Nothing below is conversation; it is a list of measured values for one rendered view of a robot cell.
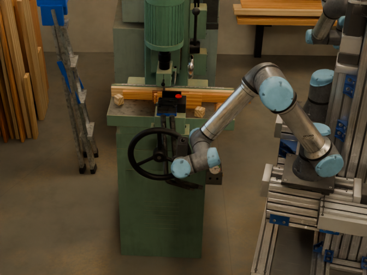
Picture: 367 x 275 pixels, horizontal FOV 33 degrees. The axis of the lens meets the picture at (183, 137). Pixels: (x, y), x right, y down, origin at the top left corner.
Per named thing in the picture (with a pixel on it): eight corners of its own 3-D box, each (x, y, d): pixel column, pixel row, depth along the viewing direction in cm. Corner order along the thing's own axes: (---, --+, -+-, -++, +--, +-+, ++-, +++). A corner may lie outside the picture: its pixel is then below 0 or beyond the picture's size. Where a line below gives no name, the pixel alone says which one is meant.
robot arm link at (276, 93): (338, 149, 261) (273, 58, 233) (351, 170, 249) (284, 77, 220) (313, 164, 264) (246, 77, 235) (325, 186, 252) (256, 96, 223)
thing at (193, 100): (157, 107, 299) (157, 93, 295) (157, 106, 300) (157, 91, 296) (201, 109, 299) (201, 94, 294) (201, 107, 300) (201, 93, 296)
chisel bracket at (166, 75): (156, 89, 297) (156, 73, 292) (158, 75, 308) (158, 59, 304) (171, 89, 296) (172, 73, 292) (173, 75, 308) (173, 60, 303)
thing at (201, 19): (188, 39, 306) (189, 9, 297) (189, 31, 313) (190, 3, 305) (206, 39, 305) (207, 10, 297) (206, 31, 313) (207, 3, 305)
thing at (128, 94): (123, 99, 305) (122, 91, 303) (123, 96, 307) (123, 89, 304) (250, 103, 304) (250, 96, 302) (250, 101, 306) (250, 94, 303)
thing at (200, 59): (187, 75, 314) (188, 53, 308) (188, 68, 320) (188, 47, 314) (206, 75, 314) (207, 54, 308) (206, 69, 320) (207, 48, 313)
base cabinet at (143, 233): (119, 255, 342) (114, 149, 302) (130, 189, 390) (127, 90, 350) (201, 259, 341) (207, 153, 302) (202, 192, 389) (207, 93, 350)
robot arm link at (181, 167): (195, 175, 240) (173, 182, 240) (195, 172, 250) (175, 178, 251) (188, 155, 239) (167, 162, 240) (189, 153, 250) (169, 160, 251)
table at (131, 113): (103, 137, 287) (102, 126, 284) (112, 103, 313) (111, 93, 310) (235, 142, 287) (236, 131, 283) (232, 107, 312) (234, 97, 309)
